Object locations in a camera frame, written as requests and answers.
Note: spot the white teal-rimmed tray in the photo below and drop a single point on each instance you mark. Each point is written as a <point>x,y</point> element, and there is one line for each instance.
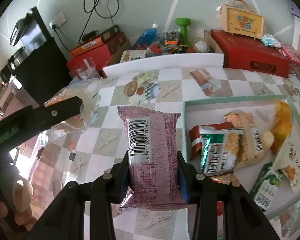
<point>228,211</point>

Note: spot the red patterned flat pouch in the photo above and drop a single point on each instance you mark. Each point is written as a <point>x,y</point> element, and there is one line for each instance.
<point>293,57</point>

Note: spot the orange flat box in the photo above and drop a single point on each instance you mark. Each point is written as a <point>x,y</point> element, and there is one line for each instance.
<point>96,42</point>

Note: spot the red white-striped snack pack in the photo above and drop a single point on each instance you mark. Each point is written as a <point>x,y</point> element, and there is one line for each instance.
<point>197,141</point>

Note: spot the red box at left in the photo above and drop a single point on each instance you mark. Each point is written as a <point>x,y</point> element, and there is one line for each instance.
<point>98,54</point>

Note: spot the green white milk snack pack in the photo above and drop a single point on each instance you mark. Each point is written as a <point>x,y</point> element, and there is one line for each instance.
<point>266,186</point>

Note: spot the green white korean snack bag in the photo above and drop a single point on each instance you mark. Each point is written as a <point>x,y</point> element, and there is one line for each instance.
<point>221,150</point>

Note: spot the beige orange barcode snack pack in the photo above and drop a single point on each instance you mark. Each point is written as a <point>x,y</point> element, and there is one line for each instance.
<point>251,151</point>

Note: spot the blue liquid plastic bottle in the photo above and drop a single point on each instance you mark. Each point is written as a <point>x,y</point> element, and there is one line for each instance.
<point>146,38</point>

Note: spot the white shelf unit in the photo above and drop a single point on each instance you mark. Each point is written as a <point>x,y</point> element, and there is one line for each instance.
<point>296,34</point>

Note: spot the round cream mochi cake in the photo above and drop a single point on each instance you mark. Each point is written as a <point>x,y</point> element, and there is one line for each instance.
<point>267,139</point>

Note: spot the pink barcode snack pack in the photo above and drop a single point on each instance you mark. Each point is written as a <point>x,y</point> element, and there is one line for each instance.
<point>152,159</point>

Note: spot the colourful toy pile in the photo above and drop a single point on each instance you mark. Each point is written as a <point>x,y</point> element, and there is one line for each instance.
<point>168,43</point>

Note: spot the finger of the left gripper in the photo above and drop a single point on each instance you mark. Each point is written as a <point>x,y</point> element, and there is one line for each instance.
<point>24,124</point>

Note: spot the checkered patterned tablecloth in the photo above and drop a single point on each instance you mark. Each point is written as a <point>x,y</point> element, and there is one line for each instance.
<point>83,156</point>

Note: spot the green dumbbell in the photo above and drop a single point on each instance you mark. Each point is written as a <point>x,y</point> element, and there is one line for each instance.
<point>183,23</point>

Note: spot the white orange cookie packet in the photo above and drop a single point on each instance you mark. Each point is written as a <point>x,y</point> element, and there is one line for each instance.
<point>287,161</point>

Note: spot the yellow children's day carry box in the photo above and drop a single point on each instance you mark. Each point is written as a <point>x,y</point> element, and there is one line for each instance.
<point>237,18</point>

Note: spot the red rice cracker bag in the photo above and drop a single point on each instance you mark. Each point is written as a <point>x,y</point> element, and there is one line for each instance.
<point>226,178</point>

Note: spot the person's left hand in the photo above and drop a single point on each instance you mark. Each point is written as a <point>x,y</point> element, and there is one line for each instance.
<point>20,194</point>

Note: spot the large red gift box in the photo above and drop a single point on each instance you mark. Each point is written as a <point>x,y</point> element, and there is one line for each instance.
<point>246,53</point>

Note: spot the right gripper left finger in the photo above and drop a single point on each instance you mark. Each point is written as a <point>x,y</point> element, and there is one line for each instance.
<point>64,217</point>

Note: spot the small red candy packet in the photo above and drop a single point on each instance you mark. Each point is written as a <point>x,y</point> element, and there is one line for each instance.
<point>274,147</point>

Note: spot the white foam board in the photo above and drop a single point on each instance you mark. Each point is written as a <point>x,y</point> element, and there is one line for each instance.
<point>191,60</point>

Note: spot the clear bag bread bun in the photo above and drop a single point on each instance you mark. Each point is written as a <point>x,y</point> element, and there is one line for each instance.
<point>75,106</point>

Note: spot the yellow orange snack bag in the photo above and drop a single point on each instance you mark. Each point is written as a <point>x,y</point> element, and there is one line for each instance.
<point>282,125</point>

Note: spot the round clear lidded jar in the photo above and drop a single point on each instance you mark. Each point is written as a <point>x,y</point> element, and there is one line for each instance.
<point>199,45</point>

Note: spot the white card game box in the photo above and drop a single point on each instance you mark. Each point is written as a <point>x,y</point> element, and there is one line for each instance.
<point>131,55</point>

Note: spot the blue wet wipes pack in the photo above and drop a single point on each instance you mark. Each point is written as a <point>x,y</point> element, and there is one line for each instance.
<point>270,41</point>

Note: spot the black cabinet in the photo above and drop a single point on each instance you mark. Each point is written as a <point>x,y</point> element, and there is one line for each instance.
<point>39,65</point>

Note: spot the clear plastic box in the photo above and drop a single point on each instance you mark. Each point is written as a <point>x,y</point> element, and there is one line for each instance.
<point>84,69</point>

